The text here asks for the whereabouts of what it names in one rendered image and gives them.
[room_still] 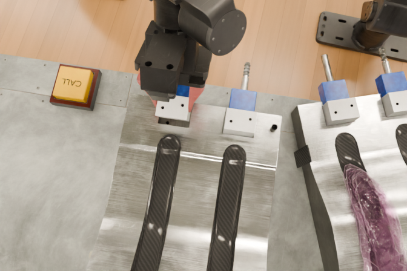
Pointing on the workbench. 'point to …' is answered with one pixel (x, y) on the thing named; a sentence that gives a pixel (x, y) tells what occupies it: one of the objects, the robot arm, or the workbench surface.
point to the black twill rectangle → (302, 156)
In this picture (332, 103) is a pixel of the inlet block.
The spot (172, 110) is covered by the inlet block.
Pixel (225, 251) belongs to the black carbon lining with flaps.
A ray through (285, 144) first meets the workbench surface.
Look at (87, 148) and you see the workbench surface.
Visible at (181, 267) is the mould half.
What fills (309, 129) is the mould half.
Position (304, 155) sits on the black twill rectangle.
